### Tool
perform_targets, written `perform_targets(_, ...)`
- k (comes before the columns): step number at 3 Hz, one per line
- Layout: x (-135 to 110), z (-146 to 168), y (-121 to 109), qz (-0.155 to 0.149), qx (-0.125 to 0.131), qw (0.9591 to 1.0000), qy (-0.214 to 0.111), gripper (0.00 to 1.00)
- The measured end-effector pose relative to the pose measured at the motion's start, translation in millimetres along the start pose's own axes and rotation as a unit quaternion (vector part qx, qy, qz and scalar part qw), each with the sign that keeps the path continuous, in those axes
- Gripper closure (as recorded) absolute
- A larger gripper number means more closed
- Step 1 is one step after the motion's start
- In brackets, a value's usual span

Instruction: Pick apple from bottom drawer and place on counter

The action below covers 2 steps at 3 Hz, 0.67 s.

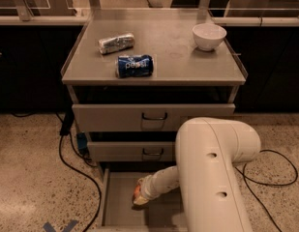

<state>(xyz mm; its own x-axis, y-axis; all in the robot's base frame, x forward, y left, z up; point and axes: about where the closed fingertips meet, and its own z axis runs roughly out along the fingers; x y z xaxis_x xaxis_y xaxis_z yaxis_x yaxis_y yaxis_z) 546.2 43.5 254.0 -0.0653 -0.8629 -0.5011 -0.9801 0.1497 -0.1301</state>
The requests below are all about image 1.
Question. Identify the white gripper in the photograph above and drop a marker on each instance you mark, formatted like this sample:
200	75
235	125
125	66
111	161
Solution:
149	187

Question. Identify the red apple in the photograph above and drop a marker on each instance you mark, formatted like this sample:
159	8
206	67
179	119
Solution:
136	192

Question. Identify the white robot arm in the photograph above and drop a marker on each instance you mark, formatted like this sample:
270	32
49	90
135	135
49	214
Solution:
205	151

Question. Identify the open bottom drawer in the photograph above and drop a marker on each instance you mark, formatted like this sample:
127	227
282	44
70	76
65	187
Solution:
165	214

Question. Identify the middle drawer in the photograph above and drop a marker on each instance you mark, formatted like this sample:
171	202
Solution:
132	151

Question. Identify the top drawer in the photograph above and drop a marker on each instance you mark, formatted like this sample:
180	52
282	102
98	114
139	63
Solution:
143	117

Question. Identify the grey drawer cabinet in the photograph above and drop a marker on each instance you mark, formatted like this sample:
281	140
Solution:
182	73

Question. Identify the blue power adapter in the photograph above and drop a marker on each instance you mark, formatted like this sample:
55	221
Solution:
81	141

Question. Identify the blue pepsi can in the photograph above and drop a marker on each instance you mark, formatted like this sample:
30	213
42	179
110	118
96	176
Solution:
134	66

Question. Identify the white ceramic bowl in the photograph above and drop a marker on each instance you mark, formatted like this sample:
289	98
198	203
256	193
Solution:
208	36

